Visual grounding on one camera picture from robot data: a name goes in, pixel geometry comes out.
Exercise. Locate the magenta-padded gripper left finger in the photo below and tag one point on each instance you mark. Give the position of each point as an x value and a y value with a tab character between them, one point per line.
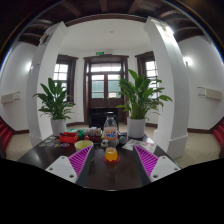
63	168

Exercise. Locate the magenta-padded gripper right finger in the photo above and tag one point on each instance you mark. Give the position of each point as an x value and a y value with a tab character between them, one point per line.
163	168

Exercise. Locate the clear orange soda bottle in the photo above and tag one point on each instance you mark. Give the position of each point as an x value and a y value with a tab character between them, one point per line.
111	135

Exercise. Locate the colourful printed sheet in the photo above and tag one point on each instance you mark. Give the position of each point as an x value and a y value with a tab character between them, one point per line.
53	141

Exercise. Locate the pale yellow paper cup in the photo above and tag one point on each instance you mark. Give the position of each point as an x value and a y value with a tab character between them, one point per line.
83	145

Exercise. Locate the red box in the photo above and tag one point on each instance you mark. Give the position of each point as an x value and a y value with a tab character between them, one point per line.
69	137

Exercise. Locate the white printed leaflet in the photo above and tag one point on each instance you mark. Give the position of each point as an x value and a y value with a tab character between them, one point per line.
141	145

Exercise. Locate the flat round red coaster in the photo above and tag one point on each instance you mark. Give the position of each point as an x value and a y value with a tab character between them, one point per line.
106	162

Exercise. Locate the brown snack box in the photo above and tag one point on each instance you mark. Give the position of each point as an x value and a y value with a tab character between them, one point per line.
91	131

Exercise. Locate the grey round microphone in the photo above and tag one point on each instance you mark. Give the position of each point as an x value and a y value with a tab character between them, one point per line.
123	139

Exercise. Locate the black monitor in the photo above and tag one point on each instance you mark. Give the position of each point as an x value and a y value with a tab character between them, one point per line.
96	117

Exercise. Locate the red carpeted staircase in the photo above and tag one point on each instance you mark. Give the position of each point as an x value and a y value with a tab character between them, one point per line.
5	133
219	133

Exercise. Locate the slim potted plant, white pot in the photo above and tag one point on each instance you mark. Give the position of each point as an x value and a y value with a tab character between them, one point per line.
55	101

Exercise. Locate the bushy potted plant, white pot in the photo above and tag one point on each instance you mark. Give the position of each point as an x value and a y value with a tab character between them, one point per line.
140	96

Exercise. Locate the dark wooden double door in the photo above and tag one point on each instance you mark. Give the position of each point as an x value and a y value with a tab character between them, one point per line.
105	85

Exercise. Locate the dark framed window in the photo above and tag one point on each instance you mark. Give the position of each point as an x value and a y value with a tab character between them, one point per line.
150	68
61	75

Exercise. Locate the green exit sign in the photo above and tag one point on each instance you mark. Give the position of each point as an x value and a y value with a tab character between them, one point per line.
100	53

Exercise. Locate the wall lamp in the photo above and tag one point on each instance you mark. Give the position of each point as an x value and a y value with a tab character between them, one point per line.
187	61

